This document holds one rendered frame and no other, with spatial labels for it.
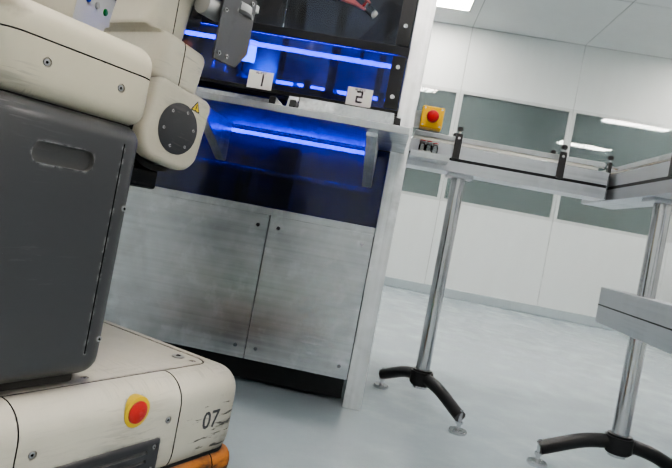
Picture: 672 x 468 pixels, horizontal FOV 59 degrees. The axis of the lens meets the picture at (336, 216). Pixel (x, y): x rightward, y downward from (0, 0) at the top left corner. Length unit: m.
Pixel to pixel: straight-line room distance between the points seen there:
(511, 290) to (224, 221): 5.03
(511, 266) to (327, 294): 4.87
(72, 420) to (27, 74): 0.49
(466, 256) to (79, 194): 5.92
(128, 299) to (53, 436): 1.24
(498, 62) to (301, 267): 5.22
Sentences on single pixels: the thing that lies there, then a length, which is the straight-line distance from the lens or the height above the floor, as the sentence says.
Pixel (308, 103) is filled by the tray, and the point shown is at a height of 0.90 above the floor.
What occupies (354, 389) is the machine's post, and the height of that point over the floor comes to 0.07.
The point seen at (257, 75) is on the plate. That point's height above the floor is 1.03.
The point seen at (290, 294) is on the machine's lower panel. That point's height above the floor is 0.33.
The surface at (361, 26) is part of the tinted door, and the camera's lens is 2.11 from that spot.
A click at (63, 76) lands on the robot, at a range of 0.91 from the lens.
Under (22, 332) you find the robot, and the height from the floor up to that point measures 0.37.
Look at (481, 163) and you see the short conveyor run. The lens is 2.13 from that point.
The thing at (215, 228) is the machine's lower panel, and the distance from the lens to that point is 2.06.
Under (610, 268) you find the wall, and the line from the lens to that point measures 7.03.
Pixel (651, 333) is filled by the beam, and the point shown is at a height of 0.46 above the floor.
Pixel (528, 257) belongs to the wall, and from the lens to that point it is 6.78.
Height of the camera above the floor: 0.60
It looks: level
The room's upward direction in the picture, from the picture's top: 11 degrees clockwise
